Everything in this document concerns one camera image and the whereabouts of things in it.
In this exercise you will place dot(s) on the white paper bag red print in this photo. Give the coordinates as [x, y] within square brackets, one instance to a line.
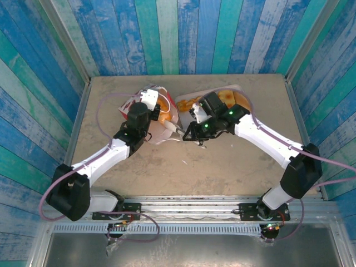
[161, 136]

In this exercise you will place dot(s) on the braided fake bread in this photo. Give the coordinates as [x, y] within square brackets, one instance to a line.
[185, 104]

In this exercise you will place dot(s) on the square fake toast loaf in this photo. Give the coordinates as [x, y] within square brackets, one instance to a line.
[226, 97]

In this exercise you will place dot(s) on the long fake baguette loaf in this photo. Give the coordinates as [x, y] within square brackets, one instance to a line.
[242, 100]

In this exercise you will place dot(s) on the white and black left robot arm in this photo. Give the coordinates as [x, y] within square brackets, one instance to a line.
[105, 158]

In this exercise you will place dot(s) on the white plastic tray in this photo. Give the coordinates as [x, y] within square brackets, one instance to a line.
[184, 116]

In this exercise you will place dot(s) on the small circuit board with LEDs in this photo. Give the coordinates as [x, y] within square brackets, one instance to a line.
[119, 224]
[272, 227]

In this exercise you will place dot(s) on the steel sheet panel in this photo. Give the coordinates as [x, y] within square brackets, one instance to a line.
[194, 250]

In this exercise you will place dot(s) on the aluminium table side rail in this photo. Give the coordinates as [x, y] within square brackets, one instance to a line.
[295, 105]
[79, 116]

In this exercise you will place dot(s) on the aluminium mounting rail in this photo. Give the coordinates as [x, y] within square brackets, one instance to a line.
[189, 208]

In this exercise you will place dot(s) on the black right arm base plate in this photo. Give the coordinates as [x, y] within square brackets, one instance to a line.
[247, 211]

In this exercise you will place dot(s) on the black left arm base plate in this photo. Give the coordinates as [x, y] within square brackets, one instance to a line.
[133, 211]

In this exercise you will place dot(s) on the aluminium frame post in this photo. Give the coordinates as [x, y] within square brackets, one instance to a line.
[311, 39]
[66, 39]

